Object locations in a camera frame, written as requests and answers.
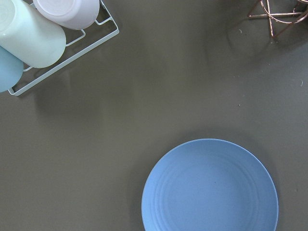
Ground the pale green plastic cup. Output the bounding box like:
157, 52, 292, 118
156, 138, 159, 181
0, 0, 66, 68

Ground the white plastic cup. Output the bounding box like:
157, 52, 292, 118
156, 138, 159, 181
33, 0, 100, 30

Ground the white wire cup rack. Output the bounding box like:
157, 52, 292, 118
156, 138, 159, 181
8, 0, 119, 96

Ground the copper wire bottle rack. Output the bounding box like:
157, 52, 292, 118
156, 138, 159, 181
247, 0, 308, 39

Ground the light blue plastic cup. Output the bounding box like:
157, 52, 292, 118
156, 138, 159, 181
0, 47, 24, 92

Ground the blue round plate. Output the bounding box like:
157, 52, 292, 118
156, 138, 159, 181
141, 139, 279, 231

